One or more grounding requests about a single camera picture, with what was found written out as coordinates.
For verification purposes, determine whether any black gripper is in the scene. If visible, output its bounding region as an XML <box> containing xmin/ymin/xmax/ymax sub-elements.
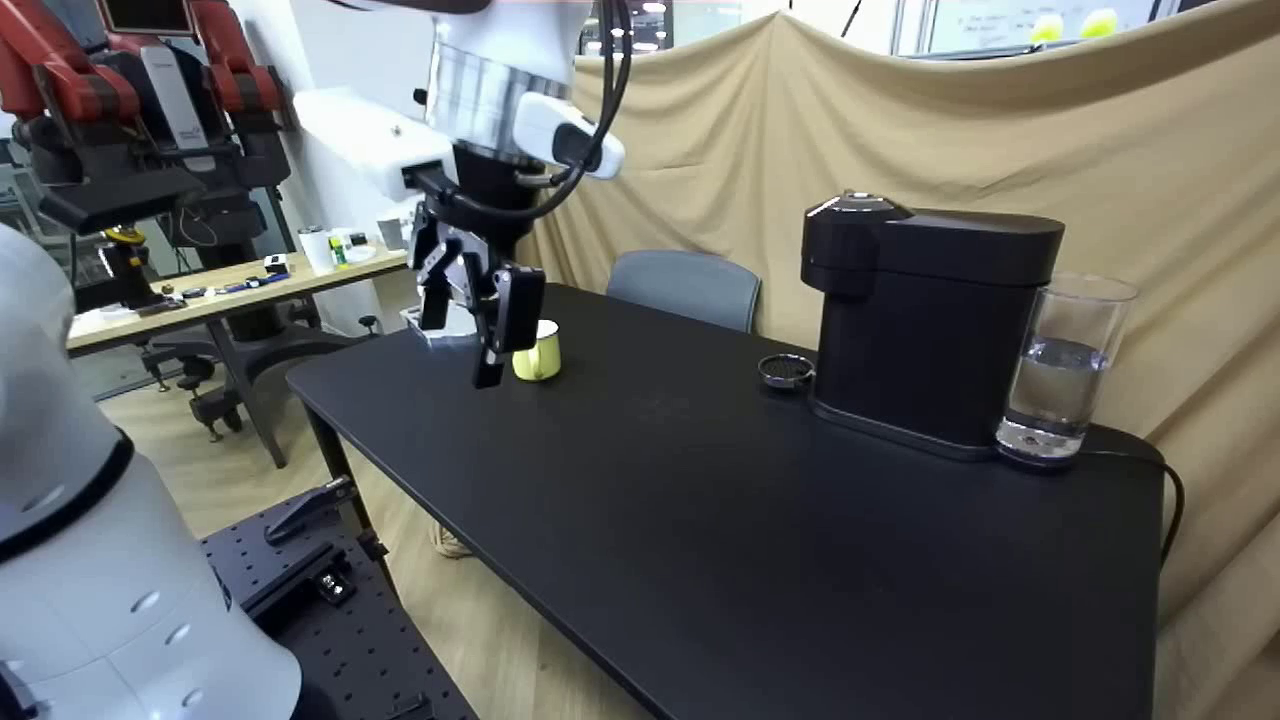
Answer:
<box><xmin>408</xmin><ymin>144</ymin><xmax>544</xmax><ymax>390</ymax></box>

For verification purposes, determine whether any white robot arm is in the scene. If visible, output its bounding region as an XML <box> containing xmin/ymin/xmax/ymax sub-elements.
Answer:
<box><xmin>0</xmin><ymin>231</ymin><xmax>305</xmax><ymax>720</ymax></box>

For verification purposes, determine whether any white paper stack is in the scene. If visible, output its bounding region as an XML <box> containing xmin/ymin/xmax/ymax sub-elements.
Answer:
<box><xmin>402</xmin><ymin>318</ymin><xmax>477</xmax><ymax>349</ymax></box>

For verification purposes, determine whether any wooden side table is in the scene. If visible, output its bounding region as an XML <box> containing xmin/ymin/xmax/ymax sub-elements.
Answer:
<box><xmin>60</xmin><ymin>243</ymin><xmax>410</xmax><ymax>473</ymax></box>

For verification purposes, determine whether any grey chair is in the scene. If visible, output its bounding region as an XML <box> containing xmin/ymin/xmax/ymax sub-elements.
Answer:
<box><xmin>604</xmin><ymin>247</ymin><xmax>761</xmax><ymax>331</ymax></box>

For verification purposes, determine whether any black office chair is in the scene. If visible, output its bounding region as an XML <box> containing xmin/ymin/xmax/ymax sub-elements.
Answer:
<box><xmin>139</xmin><ymin>308</ymin><xmax>344</xmax><ymax>459</ymax></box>

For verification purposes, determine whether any small black round dish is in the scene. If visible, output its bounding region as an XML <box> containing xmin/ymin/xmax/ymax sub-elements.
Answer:
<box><xmin>761</xmin><ymin>353</ymin><xmax>816</xmax><ymax>394</ymax></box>

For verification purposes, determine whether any red and black robot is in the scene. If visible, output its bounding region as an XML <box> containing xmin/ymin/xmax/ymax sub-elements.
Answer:
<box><xmin>0</xmin><ymin>0</ymin><xmax>287</xmax><ymax>270</ymax></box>

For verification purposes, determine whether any black coffee machine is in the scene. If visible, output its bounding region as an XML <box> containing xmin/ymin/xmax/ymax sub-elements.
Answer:
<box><xmin>798</xmin><ymin>191</ymin><xmax>1065</xmax><ymax>457</ymax></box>

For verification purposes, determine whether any clear water tank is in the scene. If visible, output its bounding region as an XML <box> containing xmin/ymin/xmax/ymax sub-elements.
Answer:
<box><xmin>996</xmin><ymin>278</ymin><xmax>1134</xmax><ymax>468</ymax></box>

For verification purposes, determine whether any beige backdrop cloth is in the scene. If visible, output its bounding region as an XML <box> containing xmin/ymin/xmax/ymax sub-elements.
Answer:
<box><xmin>525</xmin><ymin>0</ymin><xmax>1280</xmax><ymax>720</ymax></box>

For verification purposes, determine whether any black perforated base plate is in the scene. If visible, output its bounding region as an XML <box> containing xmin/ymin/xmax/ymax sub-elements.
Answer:
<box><xmin>198</xmin><ymin>479</ymin><xmax>477</xmax><ymax>720</ymax></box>

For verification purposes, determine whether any black power cable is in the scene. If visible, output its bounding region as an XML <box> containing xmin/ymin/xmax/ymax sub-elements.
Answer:
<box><xmin>1080</xmin><ymin>435</ymin><xmax>1191</xmax><ymax>577</ymax></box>

